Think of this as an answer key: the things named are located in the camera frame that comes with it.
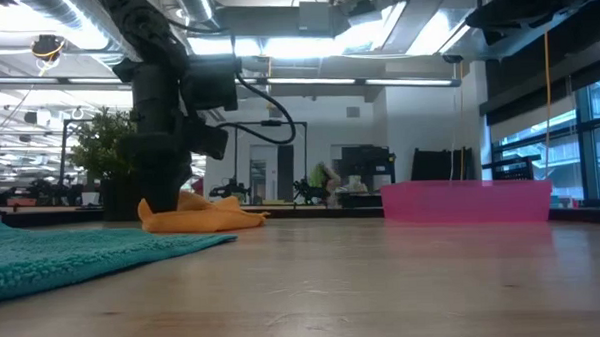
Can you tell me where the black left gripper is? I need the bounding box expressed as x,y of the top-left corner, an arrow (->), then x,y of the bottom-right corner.
111,54 -> 246,215

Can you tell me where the orange microfiber towel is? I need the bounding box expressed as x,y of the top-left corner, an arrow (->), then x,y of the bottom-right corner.
136,187 -> 271,236

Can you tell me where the teal microfiber towel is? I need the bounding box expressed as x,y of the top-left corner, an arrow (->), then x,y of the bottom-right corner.
0,209 -> 240,304

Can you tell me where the pink plastic basket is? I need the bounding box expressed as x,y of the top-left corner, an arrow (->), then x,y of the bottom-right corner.
380,176 -> 555,229

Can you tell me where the green potted plant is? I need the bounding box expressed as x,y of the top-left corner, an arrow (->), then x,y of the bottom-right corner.
67,104 -> 143,224

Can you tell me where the person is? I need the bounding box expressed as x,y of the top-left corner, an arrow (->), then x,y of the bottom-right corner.
307,161 -> 343,209

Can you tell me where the black cabinet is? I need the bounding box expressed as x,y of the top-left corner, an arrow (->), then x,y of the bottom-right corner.
338,143 -> 398,193

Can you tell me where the grey ceiling box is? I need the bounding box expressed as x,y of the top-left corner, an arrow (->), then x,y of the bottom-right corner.
297,0 -> 332,33

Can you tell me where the long ceiling light bar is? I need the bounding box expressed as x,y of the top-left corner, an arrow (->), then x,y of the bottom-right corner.
266,71 -> 462,95

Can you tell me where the black panel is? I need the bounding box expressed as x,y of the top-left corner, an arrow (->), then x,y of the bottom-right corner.
409,145 -> 475,184

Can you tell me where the black crate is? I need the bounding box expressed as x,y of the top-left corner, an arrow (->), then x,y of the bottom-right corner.
482,154 -> 545,183

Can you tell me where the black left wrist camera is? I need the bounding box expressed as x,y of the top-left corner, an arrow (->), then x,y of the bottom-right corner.
183,115 -> 231,163

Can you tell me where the black aluminium frame rail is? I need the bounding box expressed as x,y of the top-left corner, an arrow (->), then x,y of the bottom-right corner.
548,205 -> 600,227
0,203 -> 106,229
240,200 -> 384,224

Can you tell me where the black left wrist camera cable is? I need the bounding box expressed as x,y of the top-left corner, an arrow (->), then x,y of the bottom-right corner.
212,33 -> 299,148

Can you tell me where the black gantry frame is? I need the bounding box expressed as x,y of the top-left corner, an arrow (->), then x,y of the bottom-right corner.
232,118 -> 311,192

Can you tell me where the yellow cable reel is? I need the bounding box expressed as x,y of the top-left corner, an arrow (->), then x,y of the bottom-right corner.
29,34 -> 68,64

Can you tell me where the silver spiral air duct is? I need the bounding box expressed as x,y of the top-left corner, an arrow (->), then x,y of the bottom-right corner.
177,0 -> 216,25

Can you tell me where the yellow hanging cord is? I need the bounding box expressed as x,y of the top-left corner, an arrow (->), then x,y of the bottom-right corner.
539,29 -> 556,181

